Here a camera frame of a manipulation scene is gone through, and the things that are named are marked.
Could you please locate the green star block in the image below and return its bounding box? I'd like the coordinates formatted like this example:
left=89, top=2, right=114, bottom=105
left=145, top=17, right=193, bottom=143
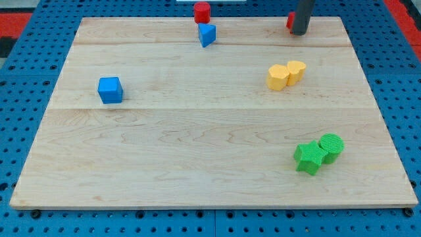
left=293, top=140, right=328, bottom=176

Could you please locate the wooden board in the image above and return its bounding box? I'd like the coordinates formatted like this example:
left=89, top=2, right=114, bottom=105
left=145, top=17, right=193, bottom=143
left=10, top=16, right=418, bottom=210

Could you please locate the green cylinder block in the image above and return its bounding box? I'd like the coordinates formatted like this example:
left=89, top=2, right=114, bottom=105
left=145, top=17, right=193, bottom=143
left=318, top=133, right=345, bottom=164

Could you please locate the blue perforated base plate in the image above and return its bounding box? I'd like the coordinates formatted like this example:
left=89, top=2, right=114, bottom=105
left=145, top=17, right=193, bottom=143
left=1, top=0, right=420, bottom=236

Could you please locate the yellow heart block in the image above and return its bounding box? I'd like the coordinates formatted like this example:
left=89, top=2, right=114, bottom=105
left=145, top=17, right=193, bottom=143
left=287, top=61, right=307, bottom=86

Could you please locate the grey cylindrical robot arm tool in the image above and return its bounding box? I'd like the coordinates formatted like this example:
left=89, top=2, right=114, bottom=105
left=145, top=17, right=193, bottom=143
left=291, top=0, right=315, bottom=36

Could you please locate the blue cube block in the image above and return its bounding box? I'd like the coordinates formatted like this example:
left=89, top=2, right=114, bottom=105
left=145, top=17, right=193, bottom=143
left=97, top=77, right=124, bottom=104

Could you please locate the blue triangle block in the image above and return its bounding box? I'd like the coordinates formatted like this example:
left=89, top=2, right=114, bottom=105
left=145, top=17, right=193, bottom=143
left=198, top=23, right=216, bottom=47

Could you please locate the yellow hexagon block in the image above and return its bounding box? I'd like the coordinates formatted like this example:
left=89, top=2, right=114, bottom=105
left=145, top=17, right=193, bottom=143
left=266, top=64, right=289, bottom=91

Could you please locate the red block behind tool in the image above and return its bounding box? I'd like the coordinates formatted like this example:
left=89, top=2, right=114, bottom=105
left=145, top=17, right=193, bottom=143
left=286, top=11, right=295, bottom=33

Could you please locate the red cylinder block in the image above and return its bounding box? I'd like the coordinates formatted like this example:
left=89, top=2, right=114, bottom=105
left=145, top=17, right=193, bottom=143
left=193, top=1, right=211, bottom=24

